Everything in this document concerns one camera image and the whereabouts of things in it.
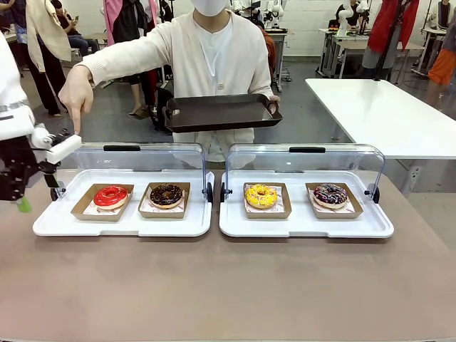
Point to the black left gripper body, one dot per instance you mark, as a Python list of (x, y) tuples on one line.
[(14, 167)]

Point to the red glazed donut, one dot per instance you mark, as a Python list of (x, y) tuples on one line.
[(80, 213), (101, 199)]

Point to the paper liner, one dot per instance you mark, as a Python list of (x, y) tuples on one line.
[(351, 208), (96, 211), (146, 206), (282, 204)]

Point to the dark brown serving tray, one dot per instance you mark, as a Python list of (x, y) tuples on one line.
[(221, 117)]

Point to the person's left forearm cream sleeve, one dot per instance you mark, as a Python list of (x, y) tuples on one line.
[(263, 83)]

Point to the person's right forearm cream sleeve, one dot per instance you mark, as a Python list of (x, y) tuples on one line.
[(114, 60)]

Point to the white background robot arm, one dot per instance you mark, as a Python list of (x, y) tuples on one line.
[(276, 9)]

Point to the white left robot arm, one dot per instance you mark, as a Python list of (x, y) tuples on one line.
[(10, 89)]

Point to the paper liner under chocolate donut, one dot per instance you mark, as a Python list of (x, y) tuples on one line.
[(146, 206)]

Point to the chocolate sprinkled donut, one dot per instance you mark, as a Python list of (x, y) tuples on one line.
[(156, 199)]

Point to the person's torso cream cardigan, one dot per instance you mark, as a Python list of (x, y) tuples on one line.
[(185, 53)]

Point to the yellow sprinkled donut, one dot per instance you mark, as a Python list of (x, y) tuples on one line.
[(251, 199), (267, 215)]

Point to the paper liner under yellow donut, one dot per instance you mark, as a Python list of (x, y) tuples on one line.
[(282, 204)]

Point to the purple drizzled donut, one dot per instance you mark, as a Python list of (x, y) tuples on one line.
[(320, 200)]

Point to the purple sprinkled donut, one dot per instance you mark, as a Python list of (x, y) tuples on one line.
[(338, 215)]

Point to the paper liner under purple donut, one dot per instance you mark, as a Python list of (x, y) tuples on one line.
[(351, 208)]

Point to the person's right hand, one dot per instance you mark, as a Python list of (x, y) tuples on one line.
[(76, 90)]

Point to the person's left hand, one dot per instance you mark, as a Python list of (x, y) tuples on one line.
[(275, 99)]

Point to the white display tray base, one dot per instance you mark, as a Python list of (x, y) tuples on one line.
[(303, 228), (71, 228)]

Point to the seated bystander with phone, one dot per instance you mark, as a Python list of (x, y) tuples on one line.
[(76, 42)]

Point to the bystander cream jacket black trousers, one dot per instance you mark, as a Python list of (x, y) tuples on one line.
[(46, 28)]

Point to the bystander in pink and black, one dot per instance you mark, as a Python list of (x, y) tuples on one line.
[(132, 21)]

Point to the white face mask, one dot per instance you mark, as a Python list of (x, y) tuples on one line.
[(208, 7)]

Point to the grey background desk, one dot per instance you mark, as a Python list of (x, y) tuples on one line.
[(351, 44)]

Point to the white background robot green light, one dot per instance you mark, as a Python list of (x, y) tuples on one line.
[(343, 14)]

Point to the large white table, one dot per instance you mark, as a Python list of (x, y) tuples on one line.
[(392, 117)]

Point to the bystander in red vest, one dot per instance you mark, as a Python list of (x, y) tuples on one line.
[(388, 21)]

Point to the bystander in orange shorts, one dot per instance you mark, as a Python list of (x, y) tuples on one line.
[(443, 66)]

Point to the bystander in white top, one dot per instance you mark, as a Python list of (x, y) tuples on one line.
[(443, 10)]

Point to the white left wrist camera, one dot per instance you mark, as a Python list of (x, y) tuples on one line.
[(64, 147)]

